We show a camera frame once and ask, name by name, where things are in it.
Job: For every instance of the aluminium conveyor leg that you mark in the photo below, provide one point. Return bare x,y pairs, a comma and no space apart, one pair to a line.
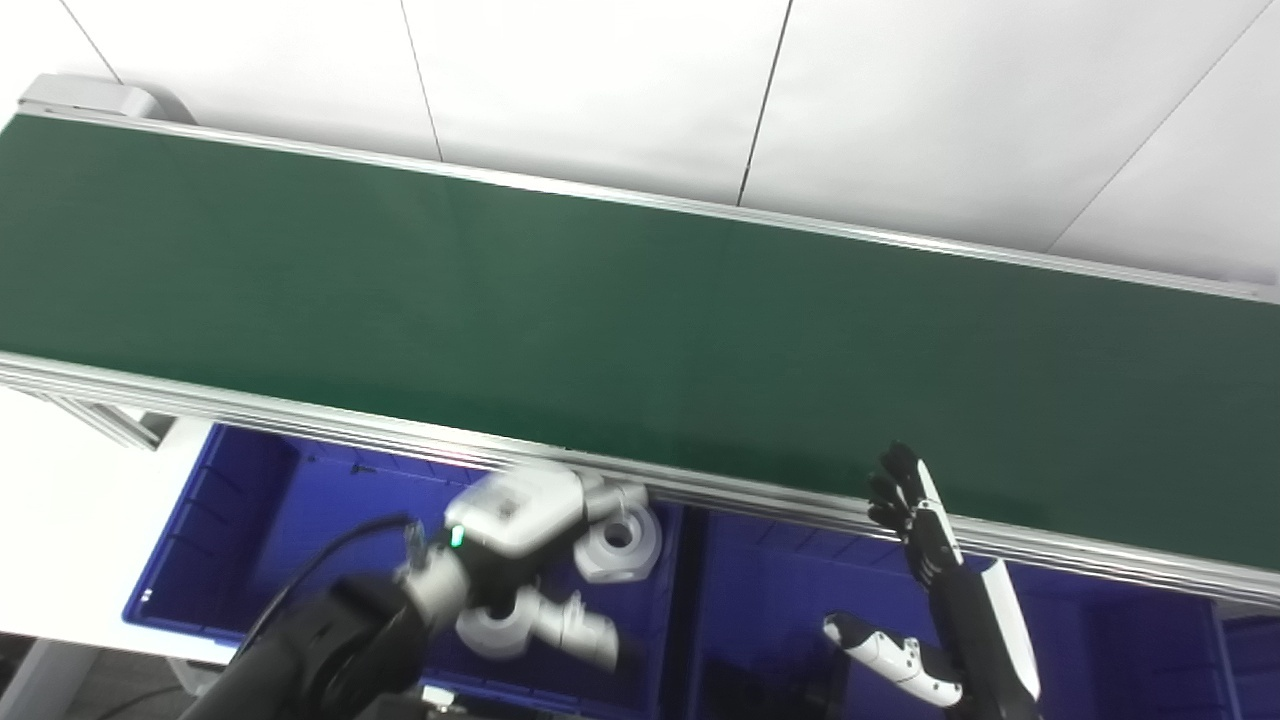
115,425

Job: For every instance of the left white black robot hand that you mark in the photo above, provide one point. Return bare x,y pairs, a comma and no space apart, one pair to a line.
520,520

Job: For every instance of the blue plastic bin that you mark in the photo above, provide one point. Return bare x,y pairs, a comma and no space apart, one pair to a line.
260,540
1120,650
1255,665

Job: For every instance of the green conveyor belt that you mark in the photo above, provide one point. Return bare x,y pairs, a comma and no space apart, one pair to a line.
640,340

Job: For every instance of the grey conveyor motor housing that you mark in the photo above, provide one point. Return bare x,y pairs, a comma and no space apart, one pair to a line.
110,100

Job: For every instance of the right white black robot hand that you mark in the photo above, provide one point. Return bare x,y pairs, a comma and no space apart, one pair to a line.
975,630

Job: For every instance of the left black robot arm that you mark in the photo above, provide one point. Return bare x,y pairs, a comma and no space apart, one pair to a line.
340,650

